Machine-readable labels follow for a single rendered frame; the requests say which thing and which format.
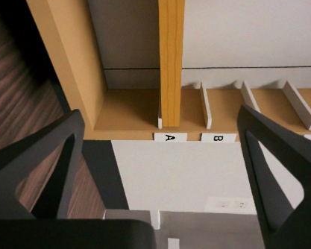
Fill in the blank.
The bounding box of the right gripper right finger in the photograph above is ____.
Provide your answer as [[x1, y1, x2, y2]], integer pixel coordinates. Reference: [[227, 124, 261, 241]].
[[236, 104, 311, 249]]

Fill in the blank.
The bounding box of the tan wooden wall rack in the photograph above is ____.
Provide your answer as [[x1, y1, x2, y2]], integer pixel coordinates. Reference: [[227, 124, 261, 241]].
[[26, 0, 311, 142]]

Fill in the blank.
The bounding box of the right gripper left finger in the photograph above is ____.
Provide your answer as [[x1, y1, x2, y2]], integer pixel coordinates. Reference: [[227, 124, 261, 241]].
[[0, 109, 85, 219]]

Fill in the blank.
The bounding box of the wooden plank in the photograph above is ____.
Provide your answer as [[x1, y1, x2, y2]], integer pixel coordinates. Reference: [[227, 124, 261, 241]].
[[158, 0, 185, 127]]

